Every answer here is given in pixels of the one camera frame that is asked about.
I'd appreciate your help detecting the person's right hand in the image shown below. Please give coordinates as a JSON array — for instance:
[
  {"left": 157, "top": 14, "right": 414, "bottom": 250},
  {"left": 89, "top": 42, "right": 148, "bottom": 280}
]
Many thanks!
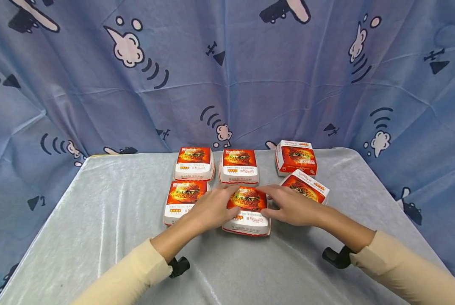
[{"left": 255, "top": 185, "right": 327, "bottom": 228}]

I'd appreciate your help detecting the person's left hand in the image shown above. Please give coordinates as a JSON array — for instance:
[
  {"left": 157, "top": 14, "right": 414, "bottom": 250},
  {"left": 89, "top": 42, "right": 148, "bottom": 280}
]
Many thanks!
[{"left": 181, "top": 184, "right": 243, "bottom": 234}]

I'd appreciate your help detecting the red white burger box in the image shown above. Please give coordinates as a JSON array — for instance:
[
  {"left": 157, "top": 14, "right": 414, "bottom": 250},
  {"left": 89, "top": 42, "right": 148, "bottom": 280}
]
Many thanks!
[{"left": 222, "top": 186, "right": 272, "bottom": 237}]

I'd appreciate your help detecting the person's right forearm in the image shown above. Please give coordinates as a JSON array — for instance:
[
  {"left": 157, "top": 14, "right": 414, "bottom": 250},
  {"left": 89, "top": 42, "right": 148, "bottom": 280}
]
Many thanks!
[{"left": 317, "top": 207, "right": 455, "bottom": 305}]

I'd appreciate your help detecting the person's left forearm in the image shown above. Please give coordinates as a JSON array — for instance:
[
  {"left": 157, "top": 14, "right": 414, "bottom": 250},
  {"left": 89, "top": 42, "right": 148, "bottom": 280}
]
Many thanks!
[{"left": 70, "top": 215, "right": 198, "bottom": 305}]

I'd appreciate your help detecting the group of burger boxes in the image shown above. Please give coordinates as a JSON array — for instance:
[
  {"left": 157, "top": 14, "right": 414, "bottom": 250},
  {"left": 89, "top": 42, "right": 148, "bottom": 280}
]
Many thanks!
[{"left": 163, "top": 140, "right": 330, "bottom": 226}]

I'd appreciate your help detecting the black wrist band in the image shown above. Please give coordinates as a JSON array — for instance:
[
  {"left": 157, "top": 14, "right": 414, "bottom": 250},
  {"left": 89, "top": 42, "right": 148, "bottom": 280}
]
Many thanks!
[
  {"left": 168, "top": 256, "right": 191, "bottom": 279},
  {"left": 322, "top": 245, "right": 356, "bottom": 270}
]

